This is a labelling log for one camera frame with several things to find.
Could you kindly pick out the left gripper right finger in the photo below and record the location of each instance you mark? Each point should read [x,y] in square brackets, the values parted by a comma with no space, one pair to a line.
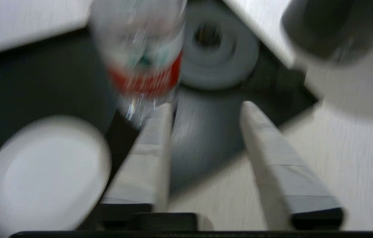
[285,172]

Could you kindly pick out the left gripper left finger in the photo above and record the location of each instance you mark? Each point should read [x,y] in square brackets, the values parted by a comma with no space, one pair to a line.
[146,165]

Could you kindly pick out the round black kettle base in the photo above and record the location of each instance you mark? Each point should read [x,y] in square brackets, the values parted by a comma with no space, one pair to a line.
[219,56]

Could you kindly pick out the white round saucer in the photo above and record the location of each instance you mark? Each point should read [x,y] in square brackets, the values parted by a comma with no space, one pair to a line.
[44,178]

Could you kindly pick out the black electric kettle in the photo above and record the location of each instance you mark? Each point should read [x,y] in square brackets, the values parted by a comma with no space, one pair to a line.
[338,29]

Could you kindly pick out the black rectangular tray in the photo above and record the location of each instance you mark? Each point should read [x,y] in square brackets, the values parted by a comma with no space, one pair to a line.
[41,86]

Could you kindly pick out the water bottle red label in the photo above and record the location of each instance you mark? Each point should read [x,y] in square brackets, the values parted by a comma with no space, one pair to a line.
[143,56]

